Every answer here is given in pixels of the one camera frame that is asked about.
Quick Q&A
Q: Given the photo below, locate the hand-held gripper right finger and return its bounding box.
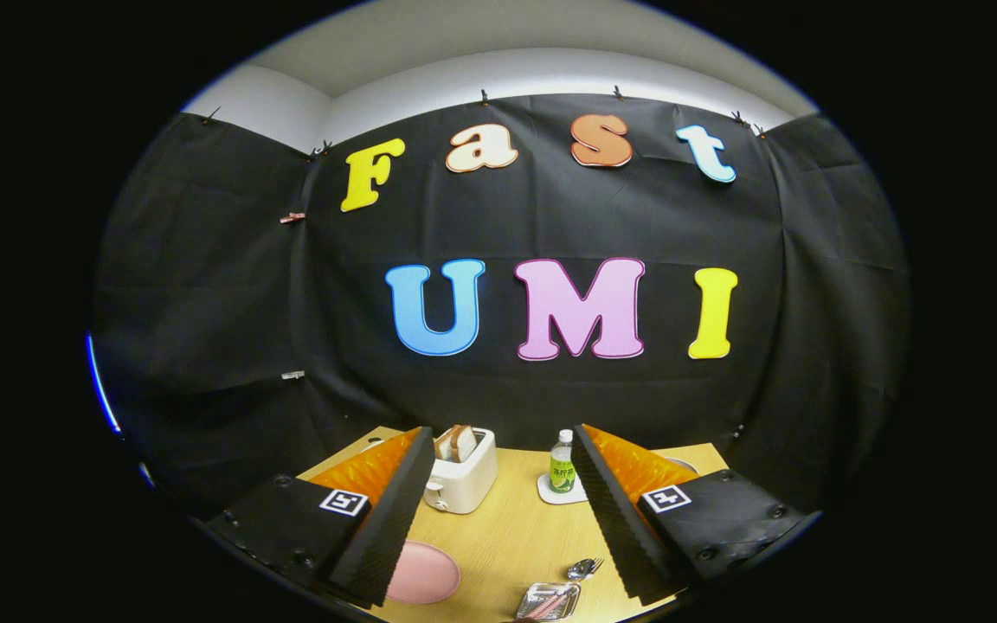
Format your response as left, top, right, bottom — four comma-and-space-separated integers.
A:
571, 423, 821, 606

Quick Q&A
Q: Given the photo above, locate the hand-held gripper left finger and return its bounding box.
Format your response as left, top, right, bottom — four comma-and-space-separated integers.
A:
204, 426, 437, 609

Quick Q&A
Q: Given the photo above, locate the fork with red checked handle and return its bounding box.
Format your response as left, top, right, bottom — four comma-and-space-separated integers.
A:
533, 556, 606, 619

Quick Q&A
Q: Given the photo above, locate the spoon with red checked handle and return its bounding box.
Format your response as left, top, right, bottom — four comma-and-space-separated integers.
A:
523, 559, 595, 620

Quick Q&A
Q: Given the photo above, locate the pink round plate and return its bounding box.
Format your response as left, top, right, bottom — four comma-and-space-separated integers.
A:
386, 541, 462, 605

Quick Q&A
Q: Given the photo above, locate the white square coaster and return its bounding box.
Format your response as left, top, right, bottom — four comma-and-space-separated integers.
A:
537, 472, 590, 505

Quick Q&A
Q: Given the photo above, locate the green label drink bottle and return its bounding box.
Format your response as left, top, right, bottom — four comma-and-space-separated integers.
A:
549, 429, 577, 495

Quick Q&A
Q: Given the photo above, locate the white toaster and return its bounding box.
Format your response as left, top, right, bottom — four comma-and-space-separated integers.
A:
423, 427, 499, 516

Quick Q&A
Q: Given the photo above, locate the metal wire basket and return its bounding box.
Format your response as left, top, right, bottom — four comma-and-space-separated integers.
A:
516, 581, 582, 622

